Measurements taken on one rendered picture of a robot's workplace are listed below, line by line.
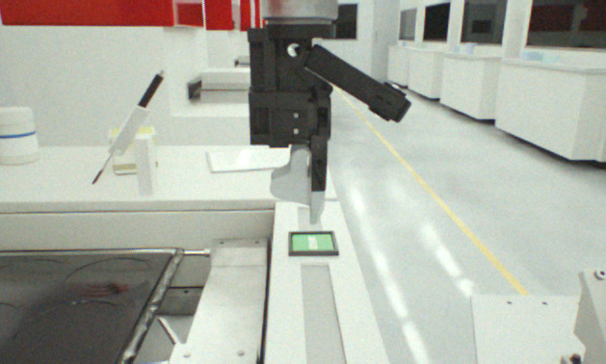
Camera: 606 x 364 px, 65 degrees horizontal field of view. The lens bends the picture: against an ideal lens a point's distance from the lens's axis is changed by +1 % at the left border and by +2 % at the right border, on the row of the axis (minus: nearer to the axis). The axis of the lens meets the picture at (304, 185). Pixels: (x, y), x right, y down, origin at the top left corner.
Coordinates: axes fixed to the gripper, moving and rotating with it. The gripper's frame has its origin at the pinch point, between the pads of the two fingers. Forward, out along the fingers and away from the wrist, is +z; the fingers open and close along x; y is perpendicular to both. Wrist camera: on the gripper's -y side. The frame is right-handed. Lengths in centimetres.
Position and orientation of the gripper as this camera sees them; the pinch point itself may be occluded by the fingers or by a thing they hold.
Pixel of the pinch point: (319, 212)
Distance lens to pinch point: 52.7
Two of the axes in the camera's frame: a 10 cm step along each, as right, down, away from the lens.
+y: -10.0, 0.1, -0.3
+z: 0.0, 9.5, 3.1
